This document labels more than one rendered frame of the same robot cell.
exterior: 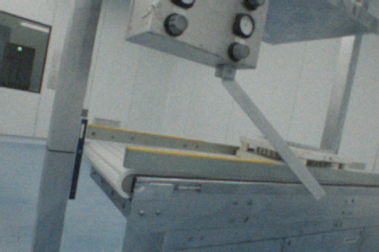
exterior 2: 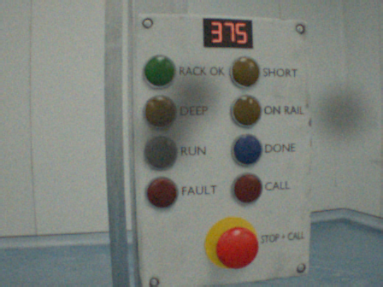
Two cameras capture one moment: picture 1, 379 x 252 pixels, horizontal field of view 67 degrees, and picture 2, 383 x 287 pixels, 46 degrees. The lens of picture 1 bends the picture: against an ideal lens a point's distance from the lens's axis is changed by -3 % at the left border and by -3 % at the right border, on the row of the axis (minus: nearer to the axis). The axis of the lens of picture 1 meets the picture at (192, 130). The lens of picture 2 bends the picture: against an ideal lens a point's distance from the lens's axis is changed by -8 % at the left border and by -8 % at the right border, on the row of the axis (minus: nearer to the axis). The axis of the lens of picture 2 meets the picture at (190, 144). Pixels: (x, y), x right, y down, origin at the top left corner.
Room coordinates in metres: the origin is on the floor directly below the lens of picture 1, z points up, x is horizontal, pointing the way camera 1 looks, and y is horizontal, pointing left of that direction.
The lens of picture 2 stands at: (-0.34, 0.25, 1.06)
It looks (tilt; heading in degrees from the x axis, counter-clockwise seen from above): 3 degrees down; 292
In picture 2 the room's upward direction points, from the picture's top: 1 degrees counter-clockwise
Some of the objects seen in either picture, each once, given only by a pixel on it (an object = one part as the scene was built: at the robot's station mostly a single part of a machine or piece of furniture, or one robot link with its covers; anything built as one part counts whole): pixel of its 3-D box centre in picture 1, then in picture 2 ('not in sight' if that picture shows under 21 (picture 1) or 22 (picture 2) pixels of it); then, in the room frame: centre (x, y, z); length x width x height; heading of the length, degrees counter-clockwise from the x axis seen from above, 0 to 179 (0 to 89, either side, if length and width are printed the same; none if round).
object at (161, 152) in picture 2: not in sight; (161, 152); (-0.16, -0.14, 1.03); 0.03 x 0.01 x 0.03; 33
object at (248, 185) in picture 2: not in sight; (247, 189); (-0.23, -0.18, 0.99); 0.03 x 0.01 x 0.03; 33
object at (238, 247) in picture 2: not in sight; (233, 244); (-0.22, -0.17, 0.94); 0.04 x 0.04 x 0.04; 33
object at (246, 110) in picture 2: not in sight; (247, 110); (-0.23, -0.18, 1.07); 0.03 x 0.01 x 0.03; 33
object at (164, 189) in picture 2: not in sight; (162, 193); (-0.16, -0.14, 0.99); 0.03 x 0.01 x 0.03; 33
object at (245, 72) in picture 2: not in sight; (245, 72); (-0.23, -0.18, 1.10); 0.03 x 0.01 x 0.03; 33
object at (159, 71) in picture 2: not in sight; (159, 71); (-0.16, -0.14, 1.10); 0.03 x 0.01 x 0.03; 33
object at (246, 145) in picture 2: not in sight; (247, 149); (-0.23, -0.18, 1.03); 0.03 x 0.01 x 0.03; 33
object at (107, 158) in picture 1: (305, 178); not in sight; (0.94, -0.39, 0.86); 1.35 x 0.25 x 0.05; 123
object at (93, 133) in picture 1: (275, 155); not in sight; (1.05, -0.31, 0.91); 1.32 x 0.02 x 0.03; 123
